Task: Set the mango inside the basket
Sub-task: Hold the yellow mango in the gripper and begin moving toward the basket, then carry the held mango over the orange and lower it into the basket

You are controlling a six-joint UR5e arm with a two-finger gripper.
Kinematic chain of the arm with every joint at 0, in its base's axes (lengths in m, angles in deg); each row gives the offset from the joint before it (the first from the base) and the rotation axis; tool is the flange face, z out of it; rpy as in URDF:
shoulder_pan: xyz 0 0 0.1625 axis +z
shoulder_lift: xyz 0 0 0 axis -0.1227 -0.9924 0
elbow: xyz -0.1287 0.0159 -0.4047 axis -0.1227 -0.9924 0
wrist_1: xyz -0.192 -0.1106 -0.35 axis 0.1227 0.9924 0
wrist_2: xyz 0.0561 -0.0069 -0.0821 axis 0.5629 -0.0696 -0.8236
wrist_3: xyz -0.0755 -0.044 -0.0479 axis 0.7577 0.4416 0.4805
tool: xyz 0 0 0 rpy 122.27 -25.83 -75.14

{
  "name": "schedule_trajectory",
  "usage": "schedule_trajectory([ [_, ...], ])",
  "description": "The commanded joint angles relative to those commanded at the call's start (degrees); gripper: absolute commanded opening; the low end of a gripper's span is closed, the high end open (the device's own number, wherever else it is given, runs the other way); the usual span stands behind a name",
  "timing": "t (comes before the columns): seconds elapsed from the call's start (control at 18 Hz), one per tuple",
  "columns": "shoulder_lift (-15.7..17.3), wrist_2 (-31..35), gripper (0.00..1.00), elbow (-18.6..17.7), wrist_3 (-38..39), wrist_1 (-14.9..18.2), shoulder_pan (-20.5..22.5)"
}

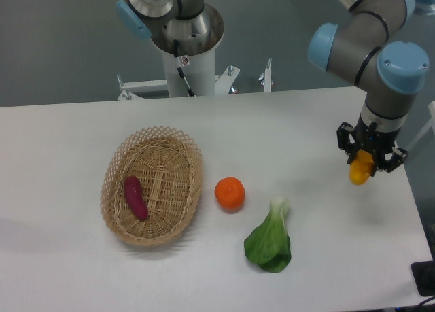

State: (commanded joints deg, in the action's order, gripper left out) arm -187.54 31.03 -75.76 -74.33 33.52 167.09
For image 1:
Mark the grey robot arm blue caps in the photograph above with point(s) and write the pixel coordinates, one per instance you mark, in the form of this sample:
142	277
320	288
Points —
390	73

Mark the purple sweet potato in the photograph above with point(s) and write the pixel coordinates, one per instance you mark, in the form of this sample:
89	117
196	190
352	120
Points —
134	197

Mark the white table leg frame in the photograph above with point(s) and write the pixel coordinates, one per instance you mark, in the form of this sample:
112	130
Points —
428	127

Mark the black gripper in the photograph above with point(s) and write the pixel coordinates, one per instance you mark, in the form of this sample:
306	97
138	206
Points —
363	137

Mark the green bok choy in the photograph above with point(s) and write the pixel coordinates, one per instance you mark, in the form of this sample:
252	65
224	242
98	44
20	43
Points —
268	245

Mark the woven wicker basket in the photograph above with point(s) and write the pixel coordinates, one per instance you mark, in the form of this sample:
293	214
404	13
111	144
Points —
169	167

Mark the white mounting frame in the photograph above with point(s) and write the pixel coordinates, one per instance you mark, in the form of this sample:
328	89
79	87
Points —
142	87

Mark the yellow mango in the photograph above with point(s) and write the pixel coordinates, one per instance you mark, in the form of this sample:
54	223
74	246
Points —
361	168

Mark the black device at edge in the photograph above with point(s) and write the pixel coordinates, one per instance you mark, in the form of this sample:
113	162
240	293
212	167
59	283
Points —
423	273

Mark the orange tangerine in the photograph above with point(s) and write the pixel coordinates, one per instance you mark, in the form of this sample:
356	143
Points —
230	194

